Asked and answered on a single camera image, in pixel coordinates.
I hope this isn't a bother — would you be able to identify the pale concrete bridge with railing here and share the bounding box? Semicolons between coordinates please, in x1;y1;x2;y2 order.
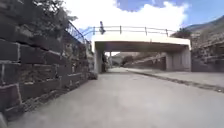
81;25;193;75

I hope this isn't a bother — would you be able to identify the person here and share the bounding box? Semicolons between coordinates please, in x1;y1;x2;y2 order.
98;20;107;36

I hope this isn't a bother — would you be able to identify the dry hillside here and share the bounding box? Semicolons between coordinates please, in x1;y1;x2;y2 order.
182;15;224;48

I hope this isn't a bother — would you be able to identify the dark stone block wall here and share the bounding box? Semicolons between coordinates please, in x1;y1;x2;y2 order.
0;0;98;122

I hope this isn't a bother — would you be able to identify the dark bush beside bridge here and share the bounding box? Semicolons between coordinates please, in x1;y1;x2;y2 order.
171;27;193;40

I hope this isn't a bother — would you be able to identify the raised concrete pavement strip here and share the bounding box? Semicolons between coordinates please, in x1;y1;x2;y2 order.
123;67;224;93

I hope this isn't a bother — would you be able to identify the metal railing on stone wall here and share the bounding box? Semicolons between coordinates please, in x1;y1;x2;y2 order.
65;20;92;46

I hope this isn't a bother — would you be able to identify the leafy tree above stone wall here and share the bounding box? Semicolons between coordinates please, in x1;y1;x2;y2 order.
30;0;78;38

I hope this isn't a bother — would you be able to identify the grey concrete road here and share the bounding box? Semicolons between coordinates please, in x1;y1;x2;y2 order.
6;67;224;128

